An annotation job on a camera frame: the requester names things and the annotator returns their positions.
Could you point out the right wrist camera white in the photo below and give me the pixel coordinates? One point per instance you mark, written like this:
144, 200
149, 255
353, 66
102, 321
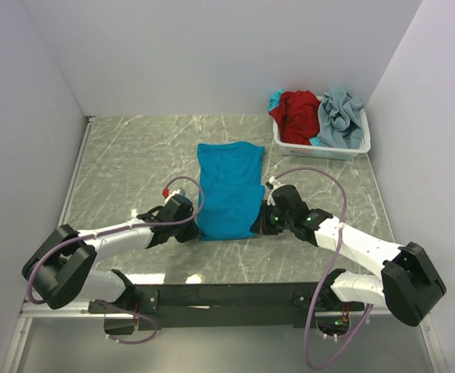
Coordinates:
273, 183

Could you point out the light blue garment in basket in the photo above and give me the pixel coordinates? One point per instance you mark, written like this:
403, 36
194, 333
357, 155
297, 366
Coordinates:
274, 100

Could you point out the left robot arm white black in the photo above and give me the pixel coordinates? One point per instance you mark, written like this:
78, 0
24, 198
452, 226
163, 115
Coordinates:
62, 269

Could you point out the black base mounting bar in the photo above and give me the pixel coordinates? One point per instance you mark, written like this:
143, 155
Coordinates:
217, 305

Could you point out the red t shirt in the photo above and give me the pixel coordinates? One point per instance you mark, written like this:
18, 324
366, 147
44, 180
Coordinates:
297, 117

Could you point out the grey t shirt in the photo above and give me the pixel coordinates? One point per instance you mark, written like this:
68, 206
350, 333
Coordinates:
338, 116

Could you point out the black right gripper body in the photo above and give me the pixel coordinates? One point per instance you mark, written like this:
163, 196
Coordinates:
264, 221

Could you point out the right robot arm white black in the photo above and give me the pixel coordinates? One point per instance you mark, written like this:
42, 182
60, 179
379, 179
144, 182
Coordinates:
402, 279

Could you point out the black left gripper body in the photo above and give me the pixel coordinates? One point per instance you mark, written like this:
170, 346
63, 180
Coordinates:
190, 231

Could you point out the blue t shirt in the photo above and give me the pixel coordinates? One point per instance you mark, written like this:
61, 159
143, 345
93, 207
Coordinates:
231, 180

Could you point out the white laundry basket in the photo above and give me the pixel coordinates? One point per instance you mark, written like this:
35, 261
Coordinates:
315, 150

